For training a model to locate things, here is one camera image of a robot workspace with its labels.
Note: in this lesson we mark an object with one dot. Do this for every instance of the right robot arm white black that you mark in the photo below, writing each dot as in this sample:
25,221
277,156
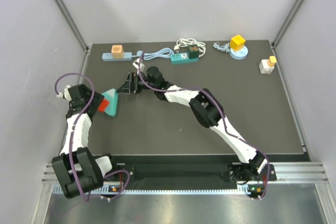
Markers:
209,114

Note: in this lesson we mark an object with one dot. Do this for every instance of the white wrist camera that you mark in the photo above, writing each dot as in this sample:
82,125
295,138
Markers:
65,94
138,65

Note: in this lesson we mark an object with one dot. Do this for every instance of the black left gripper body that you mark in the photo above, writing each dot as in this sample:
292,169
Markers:
90,94

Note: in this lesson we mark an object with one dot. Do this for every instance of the light blue cable duct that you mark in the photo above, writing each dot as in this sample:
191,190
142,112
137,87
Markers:
240,190

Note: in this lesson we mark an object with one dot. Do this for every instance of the white cube socket adapter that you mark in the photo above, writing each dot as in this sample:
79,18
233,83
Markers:
265,68

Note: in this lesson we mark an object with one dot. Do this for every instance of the red cube plug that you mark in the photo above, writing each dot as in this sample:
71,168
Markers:
103,105

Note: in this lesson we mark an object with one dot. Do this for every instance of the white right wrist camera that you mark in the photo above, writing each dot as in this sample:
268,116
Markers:
138,65

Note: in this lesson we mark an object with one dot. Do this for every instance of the teal power strip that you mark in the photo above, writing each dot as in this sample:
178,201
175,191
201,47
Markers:
180,58

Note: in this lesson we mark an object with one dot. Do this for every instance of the teal triangular socket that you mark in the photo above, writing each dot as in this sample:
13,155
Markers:
112,96

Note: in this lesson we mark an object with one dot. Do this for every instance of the orange cube plug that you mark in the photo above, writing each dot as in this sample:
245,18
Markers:
117,51

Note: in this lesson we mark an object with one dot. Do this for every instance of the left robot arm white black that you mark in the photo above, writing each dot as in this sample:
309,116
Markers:
76,169

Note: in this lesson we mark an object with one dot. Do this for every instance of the round light blue socket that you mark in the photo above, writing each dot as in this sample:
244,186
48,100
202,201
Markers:
240,54

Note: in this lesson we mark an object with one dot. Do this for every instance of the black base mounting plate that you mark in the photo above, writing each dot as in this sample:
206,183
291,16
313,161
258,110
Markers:
222,171

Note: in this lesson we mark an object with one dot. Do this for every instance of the small orange plug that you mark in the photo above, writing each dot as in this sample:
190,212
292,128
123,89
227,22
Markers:
271,61

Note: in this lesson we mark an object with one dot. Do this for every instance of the dark green cube plug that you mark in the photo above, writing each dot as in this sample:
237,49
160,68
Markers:
193,51

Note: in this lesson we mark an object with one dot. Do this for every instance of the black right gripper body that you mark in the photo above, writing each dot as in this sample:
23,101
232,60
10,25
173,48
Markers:
140,83

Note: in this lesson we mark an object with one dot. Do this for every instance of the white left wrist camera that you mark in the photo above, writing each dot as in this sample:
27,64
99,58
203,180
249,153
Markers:
65,94

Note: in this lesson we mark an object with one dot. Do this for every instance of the yellow cube plug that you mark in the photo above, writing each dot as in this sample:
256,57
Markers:
237,42

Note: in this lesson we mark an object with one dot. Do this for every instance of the light blue power strip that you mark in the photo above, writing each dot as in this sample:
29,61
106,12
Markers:
108,57

